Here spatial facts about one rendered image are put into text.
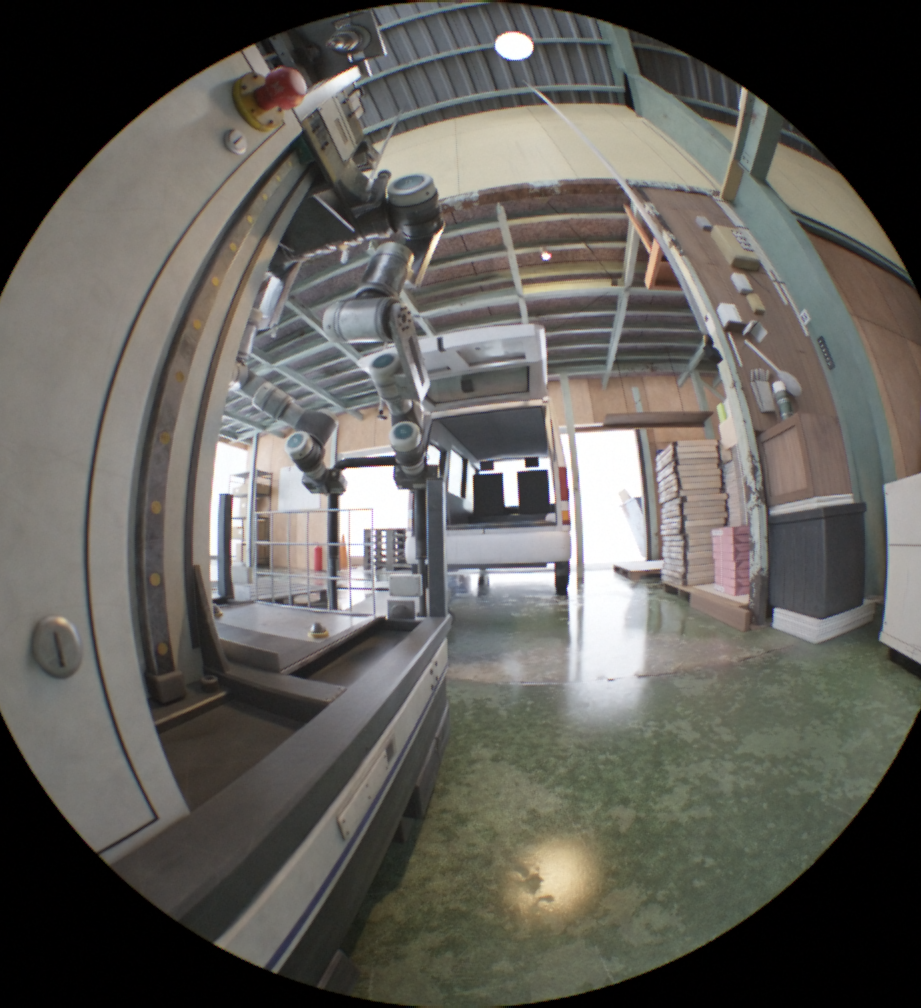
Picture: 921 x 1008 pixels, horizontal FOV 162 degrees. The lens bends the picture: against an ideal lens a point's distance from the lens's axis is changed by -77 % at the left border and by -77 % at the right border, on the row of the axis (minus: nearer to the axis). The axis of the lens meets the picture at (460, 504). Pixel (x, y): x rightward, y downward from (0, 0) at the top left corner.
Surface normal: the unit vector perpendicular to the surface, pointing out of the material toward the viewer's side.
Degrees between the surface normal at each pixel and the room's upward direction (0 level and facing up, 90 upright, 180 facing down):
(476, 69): 159
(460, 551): 90
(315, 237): 180
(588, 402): 90
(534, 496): 93
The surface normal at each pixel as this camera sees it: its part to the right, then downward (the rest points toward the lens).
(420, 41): -0.08, 0.88
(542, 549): -0.21, -0.11
